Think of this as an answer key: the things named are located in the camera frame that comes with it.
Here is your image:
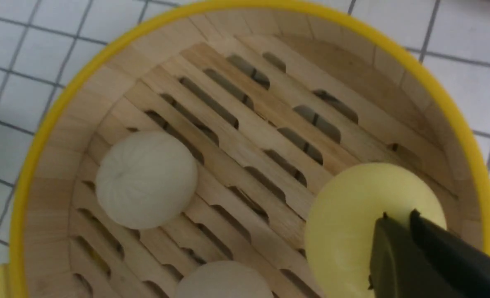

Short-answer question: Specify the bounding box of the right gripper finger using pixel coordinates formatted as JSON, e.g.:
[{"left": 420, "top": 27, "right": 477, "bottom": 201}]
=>
[{"left": 369, "top": 210, "right": 490, "bottom": 298}]

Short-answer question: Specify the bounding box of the yellow bun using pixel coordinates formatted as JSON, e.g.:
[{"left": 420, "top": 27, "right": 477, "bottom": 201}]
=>
[{"left": 304, "top": 162, "right": 447, "bottom": 298}]

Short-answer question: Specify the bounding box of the white bun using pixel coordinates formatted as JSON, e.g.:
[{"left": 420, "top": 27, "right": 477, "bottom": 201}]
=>
[
  {"left": 175, "top": 260, "right": 273, "bottom": 298},
  {"left": 95, "top": 131, "right": 198, "bottom": 230}
]

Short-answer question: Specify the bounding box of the yellow-rimmed bamboo steamer tray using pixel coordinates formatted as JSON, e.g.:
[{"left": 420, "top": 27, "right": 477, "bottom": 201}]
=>
[{"left": 8, "top": 0, "right": 490, "bottom": 298}]

